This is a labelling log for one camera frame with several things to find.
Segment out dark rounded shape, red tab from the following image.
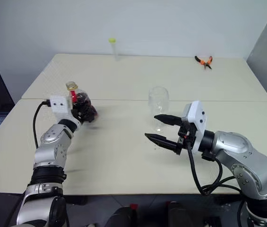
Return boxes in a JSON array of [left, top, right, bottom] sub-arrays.
[[105, 204, 139, 227]]

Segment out dark sauce bottle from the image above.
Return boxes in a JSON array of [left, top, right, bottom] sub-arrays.
[[65, 81, 99, 124]]

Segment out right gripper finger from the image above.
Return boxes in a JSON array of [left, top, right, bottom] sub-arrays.
[[153, 113, 184, 126], [144, 132, 181, 156]]

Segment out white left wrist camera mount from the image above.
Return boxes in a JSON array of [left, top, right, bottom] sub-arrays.
[[50, 95, 81, 127]]

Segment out clear tube with yellow cap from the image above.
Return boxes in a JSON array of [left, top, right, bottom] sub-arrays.
[[107, 37, 121, 61]]

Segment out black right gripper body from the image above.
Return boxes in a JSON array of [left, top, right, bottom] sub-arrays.
[[176, 118, 197, 156]]

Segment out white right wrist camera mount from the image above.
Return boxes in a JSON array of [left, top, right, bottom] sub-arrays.
[[181, 100, 207, 155]]

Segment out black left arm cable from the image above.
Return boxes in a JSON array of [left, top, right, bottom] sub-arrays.
[[33, 100, 52, 149]]

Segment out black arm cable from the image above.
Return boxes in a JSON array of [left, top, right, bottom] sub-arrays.
[[186, 139, 250, 227], [33, 100, 52, 149]]

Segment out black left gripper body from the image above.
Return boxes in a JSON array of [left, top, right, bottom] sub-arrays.
[[72, 107, 87, 125]]

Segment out orange black pliers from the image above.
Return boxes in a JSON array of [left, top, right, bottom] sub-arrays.
[[194, 55, 214, 70]]

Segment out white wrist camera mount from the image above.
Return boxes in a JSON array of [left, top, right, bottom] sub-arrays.
[[50, 95, 81, 127], [181, 100, 207, 155]]

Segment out clear wine glass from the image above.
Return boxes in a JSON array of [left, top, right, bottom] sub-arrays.
[[147, 86, 170, 133]]

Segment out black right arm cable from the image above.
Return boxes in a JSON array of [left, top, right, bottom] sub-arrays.
[[186, 139, 250, 227]]

